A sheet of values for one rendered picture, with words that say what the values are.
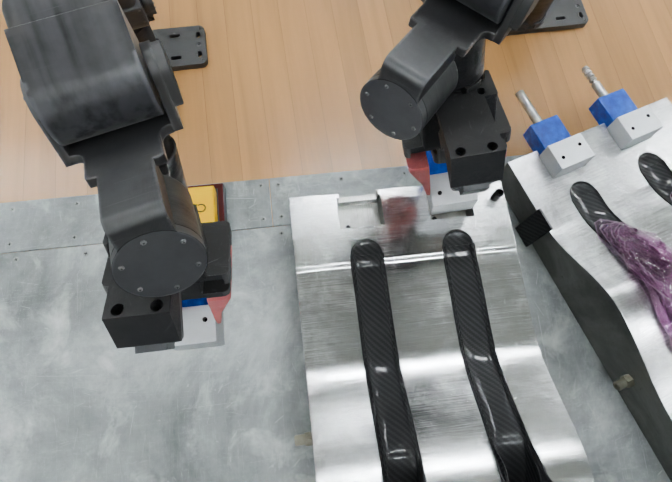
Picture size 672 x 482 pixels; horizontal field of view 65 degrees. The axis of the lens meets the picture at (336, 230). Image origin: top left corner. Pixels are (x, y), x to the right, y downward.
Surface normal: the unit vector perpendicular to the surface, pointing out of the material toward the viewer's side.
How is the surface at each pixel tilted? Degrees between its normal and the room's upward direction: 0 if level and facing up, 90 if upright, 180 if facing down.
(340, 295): 3
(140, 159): 26
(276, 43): 0
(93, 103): 54
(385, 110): 81
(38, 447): 0
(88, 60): 14
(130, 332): 63
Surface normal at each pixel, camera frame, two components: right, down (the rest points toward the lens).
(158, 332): 0.14, 0.69
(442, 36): 0.14, -0.44
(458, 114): -0.17, -0.62
